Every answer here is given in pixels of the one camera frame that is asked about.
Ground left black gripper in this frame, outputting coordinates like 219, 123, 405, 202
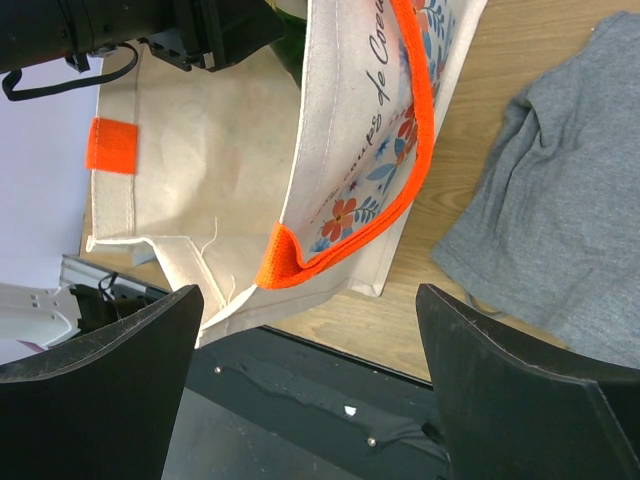
139, 0, 285, 71

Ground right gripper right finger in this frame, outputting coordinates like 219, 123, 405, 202
416, 284, 639, 479

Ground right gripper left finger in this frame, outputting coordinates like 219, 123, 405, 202
1, 285, 204, 479

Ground right grey shorts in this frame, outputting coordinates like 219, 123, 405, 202
432, 12, 639, 368

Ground beige canvas tote bag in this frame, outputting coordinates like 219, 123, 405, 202
86, 1, 485, 346

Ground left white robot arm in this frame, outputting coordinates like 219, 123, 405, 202
1, 0, 285, 73

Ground aluminium frame rail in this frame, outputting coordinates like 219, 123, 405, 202
59, 255, 169, 303

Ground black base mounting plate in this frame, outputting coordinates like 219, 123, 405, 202
186, 327, 453, 479

